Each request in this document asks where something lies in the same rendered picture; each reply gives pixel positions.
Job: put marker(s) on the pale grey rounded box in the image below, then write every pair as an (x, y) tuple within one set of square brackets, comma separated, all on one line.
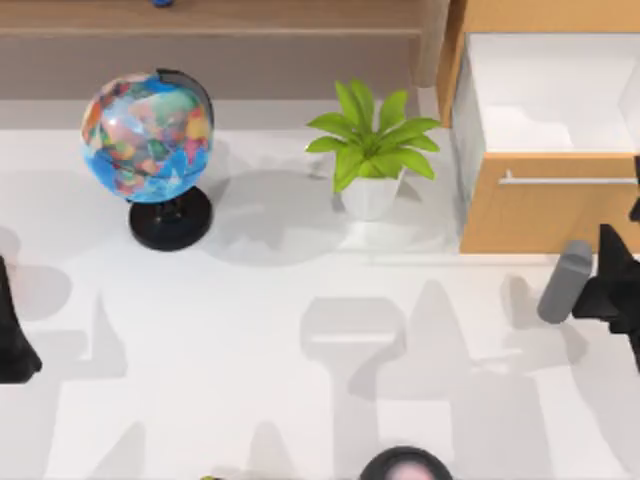
[(565, 285)]

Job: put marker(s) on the pale wooden drawer front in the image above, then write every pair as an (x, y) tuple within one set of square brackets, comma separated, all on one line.
[(540, 215)]

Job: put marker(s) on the white open drawer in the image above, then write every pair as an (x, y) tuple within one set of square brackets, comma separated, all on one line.
[(550, 90)]

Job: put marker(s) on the wooden cupboard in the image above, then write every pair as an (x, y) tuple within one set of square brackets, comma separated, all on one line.
[(525, 15)]

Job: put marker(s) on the green plant in white pot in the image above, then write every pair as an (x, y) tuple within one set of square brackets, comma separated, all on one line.
[(372, 145)]

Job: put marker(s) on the black round object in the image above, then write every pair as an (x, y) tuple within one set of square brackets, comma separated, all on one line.
[(405, 465)]

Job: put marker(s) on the small yellow and black object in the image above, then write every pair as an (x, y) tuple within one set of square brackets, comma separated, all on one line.
[(215, 477)]

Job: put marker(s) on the wooden open shelf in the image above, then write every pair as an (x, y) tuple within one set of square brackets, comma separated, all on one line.
[(210, 30)]

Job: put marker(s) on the colourful globe on black stand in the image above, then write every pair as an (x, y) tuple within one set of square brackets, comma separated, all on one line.
[(145, 135)]

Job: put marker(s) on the small blue object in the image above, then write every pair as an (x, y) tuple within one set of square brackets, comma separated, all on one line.
[(164, 2)]

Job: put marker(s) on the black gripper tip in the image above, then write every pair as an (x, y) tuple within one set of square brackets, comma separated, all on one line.
[(12, 340)]

